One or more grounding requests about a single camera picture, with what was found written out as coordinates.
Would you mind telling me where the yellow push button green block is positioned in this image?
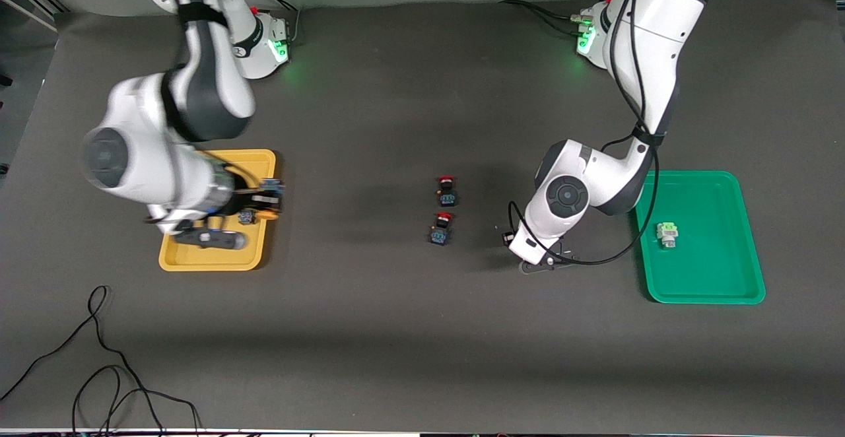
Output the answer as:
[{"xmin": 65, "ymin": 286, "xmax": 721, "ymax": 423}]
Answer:
[{"xmin": 257, "ymin": 178, "xmax": 286, "ymax": 221}]

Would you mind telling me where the yellow plastic tray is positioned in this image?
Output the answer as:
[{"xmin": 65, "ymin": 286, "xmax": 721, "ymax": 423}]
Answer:
[{"xmin": 158, "ymin": 149, "xmax": 277, "ymax": 272}]

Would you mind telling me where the red push button blue block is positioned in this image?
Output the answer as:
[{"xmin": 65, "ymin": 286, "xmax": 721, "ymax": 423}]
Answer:
[
  {"xmin": 436, "ymin": 174, "xmax": 459, "ymax": 208},
  {"xmin": 429, "ymin": 211, "xmax": 455, "ymax": 246}
]

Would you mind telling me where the dark grey table mat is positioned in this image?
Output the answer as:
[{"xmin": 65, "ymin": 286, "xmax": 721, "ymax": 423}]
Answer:
[{"xmin": 0, "ymin": 0, "xmax": 845, "ymax": 432}]

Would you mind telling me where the green plastic tray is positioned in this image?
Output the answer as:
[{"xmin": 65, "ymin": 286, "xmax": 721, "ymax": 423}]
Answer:
[{"xmin": 631, "ymin": 170, "xmax": 767, "ymax": 305}]

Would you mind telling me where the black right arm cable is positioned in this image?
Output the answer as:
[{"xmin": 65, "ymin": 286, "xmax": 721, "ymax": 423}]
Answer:
[{"xmin": 155, "ymin": 0, "xmax": 268, "ymax": 193}]

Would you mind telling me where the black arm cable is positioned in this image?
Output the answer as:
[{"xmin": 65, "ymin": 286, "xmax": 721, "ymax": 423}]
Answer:
[
  {"xmin": 507, "ymin": 0, "xmax": 661, "ymax": 267},
  {"xmin": 155, "ymin": 0, "xmax": 268, "ymax": 193}
]

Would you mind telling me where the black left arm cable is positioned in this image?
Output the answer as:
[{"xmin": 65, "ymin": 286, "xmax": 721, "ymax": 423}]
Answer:
[{"xmin": 507, "ymin": 0, "xmax": 661, "ymax": 267}]

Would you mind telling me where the thin black loose cable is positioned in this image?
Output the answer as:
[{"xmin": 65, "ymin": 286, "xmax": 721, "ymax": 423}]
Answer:
[{"xmin": 0, "ymin": 285, "xmax": 202, "ymax": 434}]

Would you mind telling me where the black left base cable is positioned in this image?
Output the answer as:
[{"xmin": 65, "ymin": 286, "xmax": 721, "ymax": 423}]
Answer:
[{"xmin": 498, "ymin": 0, "xmax": 588, "ymax": 36}]

